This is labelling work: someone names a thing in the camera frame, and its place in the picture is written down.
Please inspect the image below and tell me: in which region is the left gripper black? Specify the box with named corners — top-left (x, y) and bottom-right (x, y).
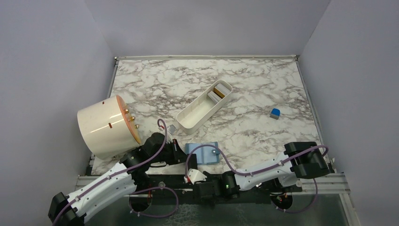
top-left (150, 139), bottom-right (191, 166)

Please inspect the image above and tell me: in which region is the blue leather card holder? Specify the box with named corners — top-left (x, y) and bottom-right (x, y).
top-left (184, 143), bottom-right (220, 165)

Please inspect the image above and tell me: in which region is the white oblong plastic tray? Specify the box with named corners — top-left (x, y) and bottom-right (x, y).
top-left (176, 80), bottom-right (233, 134)

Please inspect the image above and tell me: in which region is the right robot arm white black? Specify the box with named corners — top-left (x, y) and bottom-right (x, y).
top-left (184, 142), bottom-right (330, 199)

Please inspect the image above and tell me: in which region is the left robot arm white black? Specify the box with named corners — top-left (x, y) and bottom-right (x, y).
top-left (48, 133), bottom-right (198, 226)

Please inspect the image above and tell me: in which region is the white cards stack in tray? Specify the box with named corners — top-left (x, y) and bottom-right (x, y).
top-left (207, 83), bottom-right (231, 104)

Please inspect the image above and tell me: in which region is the gold credit card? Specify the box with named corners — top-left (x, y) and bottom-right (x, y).
top-left (213, 87), bottom-right (226, 98)

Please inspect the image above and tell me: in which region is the cream cylindrical container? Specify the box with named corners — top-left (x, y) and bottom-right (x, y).
top-left (77, 95), bottom-right (142, 160)

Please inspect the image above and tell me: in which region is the small blue grey block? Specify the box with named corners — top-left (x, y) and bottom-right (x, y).
top-left (270, 108), bottom-right (280, 120)

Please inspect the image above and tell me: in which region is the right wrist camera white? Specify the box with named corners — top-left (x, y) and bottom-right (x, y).
top-left (184, 169), bottom-right (207, 184)

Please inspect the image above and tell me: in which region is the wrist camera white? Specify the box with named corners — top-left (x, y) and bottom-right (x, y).
top-left (168, 125), bottom-right (177, 135)
top-left (184, 169), bottom-right (207, 184)

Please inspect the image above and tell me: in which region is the black front mounting rail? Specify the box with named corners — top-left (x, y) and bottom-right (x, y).
top-left (129, 171), bottom-right (302, 210)

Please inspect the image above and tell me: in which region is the purple cable loop below rail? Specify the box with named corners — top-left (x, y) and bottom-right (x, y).
top-left (128, 187), bottom-right (179, 218)

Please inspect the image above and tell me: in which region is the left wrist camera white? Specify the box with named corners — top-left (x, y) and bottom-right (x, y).
top-left (168, 125), bottom-right (177, 135)

